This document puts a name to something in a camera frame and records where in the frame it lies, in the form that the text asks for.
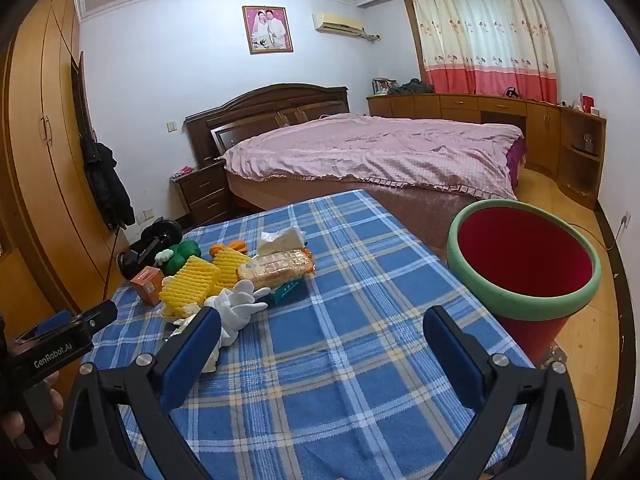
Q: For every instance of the black jacket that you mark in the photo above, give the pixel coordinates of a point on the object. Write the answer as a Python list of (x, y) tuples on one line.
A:
[(105, 180)]

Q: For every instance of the wooden corner shelf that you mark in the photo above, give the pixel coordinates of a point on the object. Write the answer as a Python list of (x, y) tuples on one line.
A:
[(580, 170)]

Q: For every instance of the green plush toy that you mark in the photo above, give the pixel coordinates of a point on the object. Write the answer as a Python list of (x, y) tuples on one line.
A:
[(182, 256)]

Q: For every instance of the small orange box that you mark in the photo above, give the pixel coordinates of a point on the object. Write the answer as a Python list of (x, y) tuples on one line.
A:
[(147, 284)]

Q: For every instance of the blue plaid blanket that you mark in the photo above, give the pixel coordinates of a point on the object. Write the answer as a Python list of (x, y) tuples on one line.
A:
[(340, 340)]

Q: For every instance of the dark wooden bed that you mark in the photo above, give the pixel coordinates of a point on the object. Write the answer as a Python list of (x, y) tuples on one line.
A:
[(260, 110)]

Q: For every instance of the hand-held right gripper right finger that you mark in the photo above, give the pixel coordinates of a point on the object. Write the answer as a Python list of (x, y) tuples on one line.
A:
[(452, 355)]

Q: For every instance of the black dumbbell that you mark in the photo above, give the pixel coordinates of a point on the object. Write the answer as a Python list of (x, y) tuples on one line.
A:
[(160, 235)]

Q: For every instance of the light wooden wardrobe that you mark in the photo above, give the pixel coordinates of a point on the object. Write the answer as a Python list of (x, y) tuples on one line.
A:
[(45, 160)]

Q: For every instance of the wall air conditioner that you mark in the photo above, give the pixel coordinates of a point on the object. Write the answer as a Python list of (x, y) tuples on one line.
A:
[(337, 24)]

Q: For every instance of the black and red device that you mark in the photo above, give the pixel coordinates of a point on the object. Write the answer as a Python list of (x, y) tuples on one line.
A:
[(511, 93)]

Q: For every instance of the long wooden cabinet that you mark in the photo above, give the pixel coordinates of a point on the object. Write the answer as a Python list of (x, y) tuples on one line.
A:
[(460, 107)]

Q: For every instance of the white plastic wrapper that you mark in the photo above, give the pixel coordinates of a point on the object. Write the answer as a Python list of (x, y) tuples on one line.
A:
[(280, 240)]

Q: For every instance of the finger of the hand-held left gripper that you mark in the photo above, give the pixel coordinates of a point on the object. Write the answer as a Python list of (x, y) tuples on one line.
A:
[(50, 324), (97, 315)]

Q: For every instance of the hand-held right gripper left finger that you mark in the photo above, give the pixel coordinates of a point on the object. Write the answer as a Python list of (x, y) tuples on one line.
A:
[(192, 355)]

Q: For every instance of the dark clothes pile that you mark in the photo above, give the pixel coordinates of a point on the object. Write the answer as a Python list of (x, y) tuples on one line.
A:
[(410, 87)]

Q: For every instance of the orange plush toy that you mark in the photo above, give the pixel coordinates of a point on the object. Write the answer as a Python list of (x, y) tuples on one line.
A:
[(235, 247)]

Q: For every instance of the person's left hand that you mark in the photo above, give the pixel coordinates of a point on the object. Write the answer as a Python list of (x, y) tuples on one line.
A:
[(12, 432)]

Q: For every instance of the cream and red curtain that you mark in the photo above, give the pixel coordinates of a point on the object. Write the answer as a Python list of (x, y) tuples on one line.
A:
[(485, 40)]

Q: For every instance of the red box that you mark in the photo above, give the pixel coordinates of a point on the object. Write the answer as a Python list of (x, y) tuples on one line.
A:
[(586, 104)]

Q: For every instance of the pink item on nightstand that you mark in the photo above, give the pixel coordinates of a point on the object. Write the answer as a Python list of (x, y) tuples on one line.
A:
[(182, 170)]

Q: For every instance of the white wall socket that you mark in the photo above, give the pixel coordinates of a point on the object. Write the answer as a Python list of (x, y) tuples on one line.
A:
[(624, 220), (146, 215)]

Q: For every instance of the yellow foam fruit net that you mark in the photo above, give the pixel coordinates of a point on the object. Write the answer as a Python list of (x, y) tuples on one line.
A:
[(187, 285), (230, 266)]

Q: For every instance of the pink bedspread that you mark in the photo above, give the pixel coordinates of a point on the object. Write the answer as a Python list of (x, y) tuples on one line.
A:
[(380, 150)]

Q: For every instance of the patterned floor mat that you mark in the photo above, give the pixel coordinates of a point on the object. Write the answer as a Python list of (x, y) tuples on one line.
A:
[(557, 355)]

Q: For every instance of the bread packet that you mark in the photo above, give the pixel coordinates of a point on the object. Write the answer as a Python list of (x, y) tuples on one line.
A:
[(275, 265)]

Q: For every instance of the dark wooden nightstand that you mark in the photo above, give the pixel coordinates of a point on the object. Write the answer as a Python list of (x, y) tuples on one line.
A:
[(202, 195)]

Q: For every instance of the row of books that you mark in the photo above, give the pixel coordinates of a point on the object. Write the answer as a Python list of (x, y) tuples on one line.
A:
[(382, 86)]

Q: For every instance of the red bin with green rim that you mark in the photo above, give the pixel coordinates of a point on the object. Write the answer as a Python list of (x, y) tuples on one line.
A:
[(525, 260)]

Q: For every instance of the teal and white box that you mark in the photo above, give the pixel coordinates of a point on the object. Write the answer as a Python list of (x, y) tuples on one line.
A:
[(285, 291)]

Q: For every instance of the framed wall photo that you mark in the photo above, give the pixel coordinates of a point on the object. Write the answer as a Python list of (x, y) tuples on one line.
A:
[(267, 30)]

